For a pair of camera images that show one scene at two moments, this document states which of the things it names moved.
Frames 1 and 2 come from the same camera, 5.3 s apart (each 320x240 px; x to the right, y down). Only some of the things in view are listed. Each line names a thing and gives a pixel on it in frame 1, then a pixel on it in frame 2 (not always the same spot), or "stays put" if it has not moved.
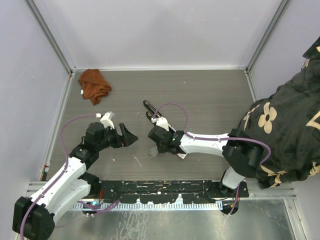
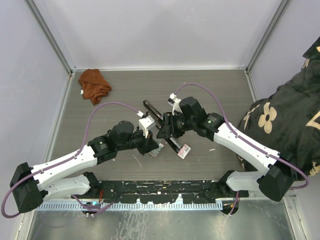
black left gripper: (128, 138) -> (148, 144)
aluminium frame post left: (51, 36) stays put
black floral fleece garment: (288, 121) stays put
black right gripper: (160, 149) -> (167, 130)
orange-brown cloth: (94, 86) stays put
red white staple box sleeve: (182, 156) stays put
